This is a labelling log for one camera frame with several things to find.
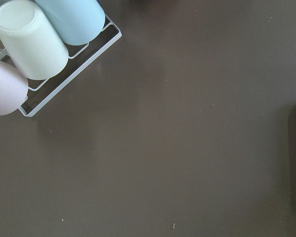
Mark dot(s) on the white wire cup rack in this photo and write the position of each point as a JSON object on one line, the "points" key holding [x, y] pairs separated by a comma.
{"points": [[82, 57]]}

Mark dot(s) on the pale pink cup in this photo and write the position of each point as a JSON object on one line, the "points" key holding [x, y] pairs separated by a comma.
{"points": [[13, 89]]}

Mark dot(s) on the white cup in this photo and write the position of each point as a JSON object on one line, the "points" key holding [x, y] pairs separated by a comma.
{"points": [[32, 43]]}

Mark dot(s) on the light blue cup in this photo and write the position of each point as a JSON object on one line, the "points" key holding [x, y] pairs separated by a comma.
{"points": [[77, 22]]}

